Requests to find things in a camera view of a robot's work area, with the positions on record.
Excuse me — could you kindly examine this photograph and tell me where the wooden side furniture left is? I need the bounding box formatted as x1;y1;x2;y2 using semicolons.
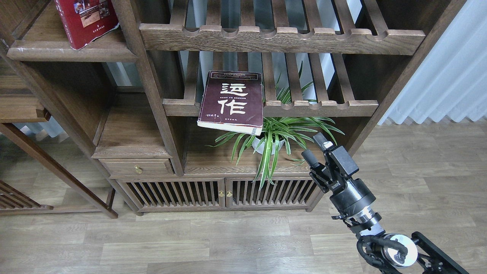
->
0;57;118;219

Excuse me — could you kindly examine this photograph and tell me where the red paperback book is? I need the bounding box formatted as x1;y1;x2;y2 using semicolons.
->
54;0;119;50

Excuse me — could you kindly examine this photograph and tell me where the wooden drawer with brass knob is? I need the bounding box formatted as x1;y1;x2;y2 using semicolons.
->
100;158;173;178

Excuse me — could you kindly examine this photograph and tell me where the dark maroon book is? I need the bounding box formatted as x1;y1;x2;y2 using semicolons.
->
197;70;263;135

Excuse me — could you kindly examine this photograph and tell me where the right slatted cabinet door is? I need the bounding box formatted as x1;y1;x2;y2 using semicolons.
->
219;177;323;212

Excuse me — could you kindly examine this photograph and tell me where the white pleated curtain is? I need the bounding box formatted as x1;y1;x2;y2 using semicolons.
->
379;0;487;124

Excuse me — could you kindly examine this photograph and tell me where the dark wooden bookshelf unit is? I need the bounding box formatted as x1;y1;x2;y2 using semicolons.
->
1;0;466;215

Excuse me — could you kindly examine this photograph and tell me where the green spider plant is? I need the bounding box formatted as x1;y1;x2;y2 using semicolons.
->
207;61;345;191

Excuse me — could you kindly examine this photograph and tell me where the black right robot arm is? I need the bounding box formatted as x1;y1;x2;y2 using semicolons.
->
302;133;466;274

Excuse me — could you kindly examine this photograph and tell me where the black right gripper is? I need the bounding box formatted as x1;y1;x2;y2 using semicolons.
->
301;132;382;229

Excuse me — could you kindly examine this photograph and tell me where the white plant pot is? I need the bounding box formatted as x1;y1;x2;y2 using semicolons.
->
252;135;285;155

